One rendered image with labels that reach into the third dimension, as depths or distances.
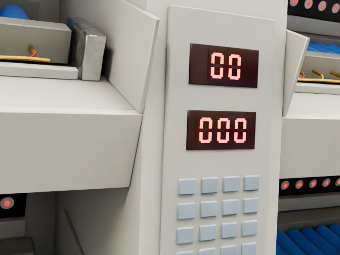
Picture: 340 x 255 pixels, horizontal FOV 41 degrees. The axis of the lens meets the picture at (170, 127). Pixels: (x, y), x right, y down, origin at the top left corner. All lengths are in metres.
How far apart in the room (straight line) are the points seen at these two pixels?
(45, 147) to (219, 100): 0.10
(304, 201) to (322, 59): 0.20
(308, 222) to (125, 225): 0.30
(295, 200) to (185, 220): 0.29
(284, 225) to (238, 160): 0.25
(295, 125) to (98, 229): 0.15
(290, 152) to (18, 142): 0.17
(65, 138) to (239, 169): 0.10
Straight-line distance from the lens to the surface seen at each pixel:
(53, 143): 0.23
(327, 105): 0.35
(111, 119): 0.23
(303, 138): 0.31
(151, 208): 0.25
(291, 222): 0.52
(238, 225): 0.28
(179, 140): 0.25
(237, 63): 0.26
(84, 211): 0.35
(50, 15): 0.44
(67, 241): 0.39
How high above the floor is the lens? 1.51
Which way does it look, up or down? 3 degrees down
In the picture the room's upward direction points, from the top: 2 degrees clockwise
